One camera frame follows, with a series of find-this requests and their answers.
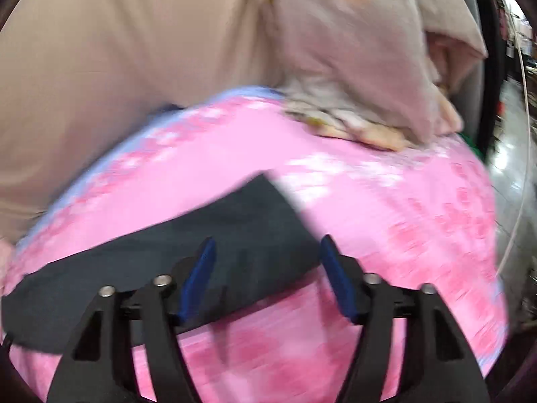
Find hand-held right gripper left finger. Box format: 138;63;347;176
46;237;217;403

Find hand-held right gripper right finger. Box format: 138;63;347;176
320;235;491;403

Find dark grey pants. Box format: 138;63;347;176
0;171;326;351

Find pink floral bedsheet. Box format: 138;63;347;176
0;86;510;403

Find light floral cloth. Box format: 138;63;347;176
284;80;464;152

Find large beige cloth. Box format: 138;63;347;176
0;0;280;246

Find pale pink cloth orange print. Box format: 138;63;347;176
252;0;489;143

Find black frame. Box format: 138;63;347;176
473;0;510;164

